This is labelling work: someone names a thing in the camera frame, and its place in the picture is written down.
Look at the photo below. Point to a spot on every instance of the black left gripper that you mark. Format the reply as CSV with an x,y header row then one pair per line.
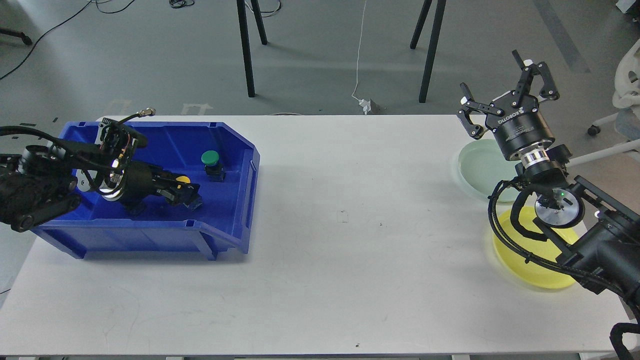
x,y
143,179

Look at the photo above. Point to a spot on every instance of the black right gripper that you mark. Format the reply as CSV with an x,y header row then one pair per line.
x,y
522,132

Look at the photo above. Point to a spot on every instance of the yellow push button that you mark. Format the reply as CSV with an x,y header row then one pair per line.
x,y
187,193

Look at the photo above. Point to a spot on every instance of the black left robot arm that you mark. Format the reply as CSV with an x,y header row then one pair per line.
x,y
41,183

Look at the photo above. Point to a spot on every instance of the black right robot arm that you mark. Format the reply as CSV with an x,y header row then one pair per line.
x,y
597,236

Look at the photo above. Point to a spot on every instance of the green push button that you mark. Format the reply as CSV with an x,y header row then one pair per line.
x,y
213,166

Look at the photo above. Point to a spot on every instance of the light green plate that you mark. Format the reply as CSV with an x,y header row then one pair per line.
x,y
480,166

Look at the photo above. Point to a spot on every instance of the yellow plate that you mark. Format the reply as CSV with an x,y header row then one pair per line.
x,y
530,273

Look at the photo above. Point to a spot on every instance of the blue plastic bin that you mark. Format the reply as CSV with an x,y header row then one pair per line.
x,y
222,222

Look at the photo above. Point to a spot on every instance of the black tripod legs right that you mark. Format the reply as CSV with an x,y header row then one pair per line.
x,y
435,34

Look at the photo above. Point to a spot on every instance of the black tripod legs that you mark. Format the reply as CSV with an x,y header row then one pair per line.
x,y
435,34
245,40

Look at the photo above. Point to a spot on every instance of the white office chair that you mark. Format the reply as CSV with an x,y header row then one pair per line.
x,y
626,98

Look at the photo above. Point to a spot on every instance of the black tripod legs left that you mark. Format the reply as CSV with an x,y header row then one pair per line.
x,y
245,40

